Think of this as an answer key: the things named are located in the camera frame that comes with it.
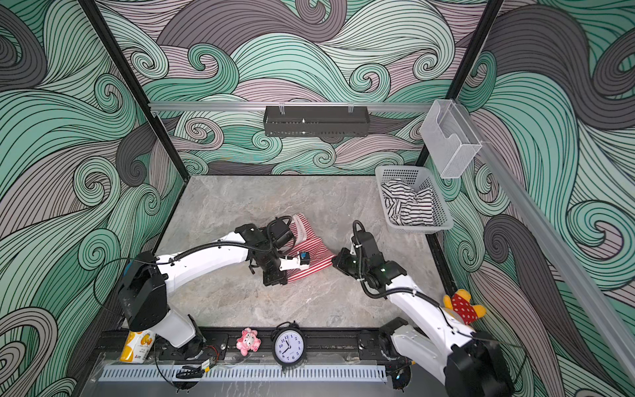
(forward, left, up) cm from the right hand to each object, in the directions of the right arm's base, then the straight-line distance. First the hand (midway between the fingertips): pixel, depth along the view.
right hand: (331, 259), depth 81 cm
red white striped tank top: (+4, +4, -5) cm, 7 cm away
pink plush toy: (-23, +25, -6) cm, 35 cm away
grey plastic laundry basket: (+44, -42, -6) cm, 62 cm away
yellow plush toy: (-13, -40, -3) cm, 42 cm away
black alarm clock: (-24, +13, -7) cm, 28 cm away
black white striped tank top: (+29, -33, -8) cm, 45 cm away
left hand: (-6, +15, -1) cm, 16 cm away
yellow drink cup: (-25, +56, -3) cm, 62 cm away
